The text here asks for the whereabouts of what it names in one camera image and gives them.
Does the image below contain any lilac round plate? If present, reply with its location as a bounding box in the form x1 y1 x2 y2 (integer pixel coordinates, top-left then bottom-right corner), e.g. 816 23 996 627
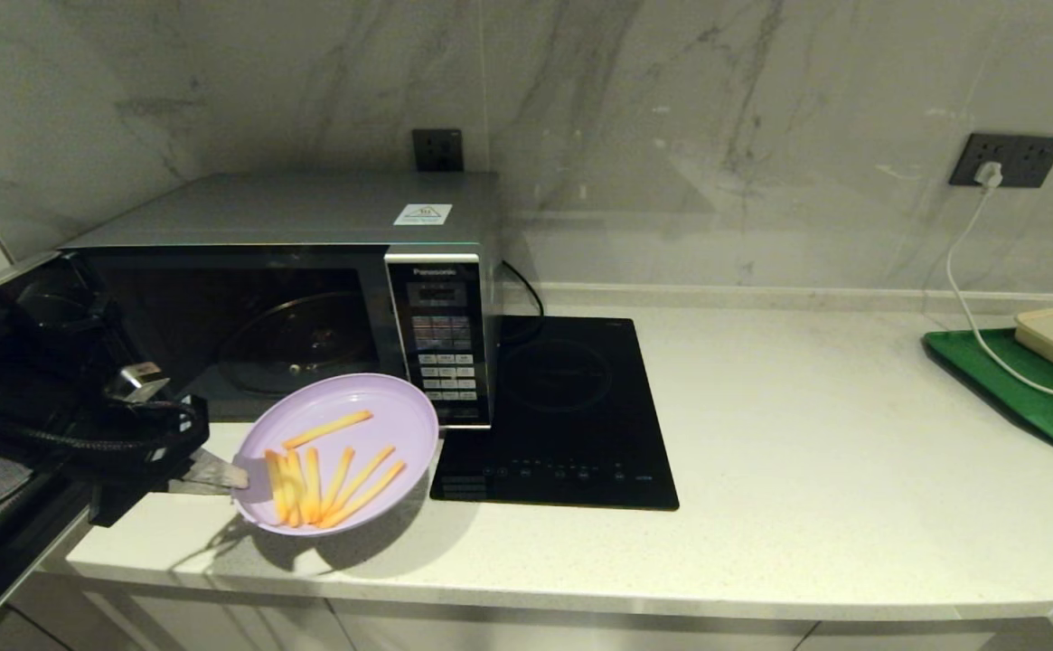
231 373 441 538

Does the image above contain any silver Panasonic microwave oven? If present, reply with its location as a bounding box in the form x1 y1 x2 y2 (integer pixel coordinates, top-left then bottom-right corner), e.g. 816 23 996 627
58 172 502 428

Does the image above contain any grey cabinet corner panel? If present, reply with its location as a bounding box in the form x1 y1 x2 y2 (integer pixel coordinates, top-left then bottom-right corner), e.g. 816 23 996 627
0 606 71 651

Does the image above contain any white warning sticker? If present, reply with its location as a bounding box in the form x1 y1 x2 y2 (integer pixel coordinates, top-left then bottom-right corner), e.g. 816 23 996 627
393 203 454 227

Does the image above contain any black induction cooktop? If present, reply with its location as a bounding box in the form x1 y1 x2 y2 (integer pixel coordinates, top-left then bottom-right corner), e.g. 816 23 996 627
429 316 680 512

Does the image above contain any green plastic tray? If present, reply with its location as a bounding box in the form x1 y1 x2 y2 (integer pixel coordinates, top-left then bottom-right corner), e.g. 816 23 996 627
921 327 1053 458

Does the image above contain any dark single wall outlet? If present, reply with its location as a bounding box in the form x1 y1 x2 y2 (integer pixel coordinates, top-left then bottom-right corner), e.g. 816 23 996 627
412 128 465 174

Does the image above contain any white power cable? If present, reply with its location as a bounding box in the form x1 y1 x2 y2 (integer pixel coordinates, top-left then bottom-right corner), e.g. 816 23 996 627
945 185 1053 412

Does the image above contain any dark wide wall outlet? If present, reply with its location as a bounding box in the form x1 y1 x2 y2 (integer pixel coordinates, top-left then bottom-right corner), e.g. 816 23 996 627
949 132 1053 188

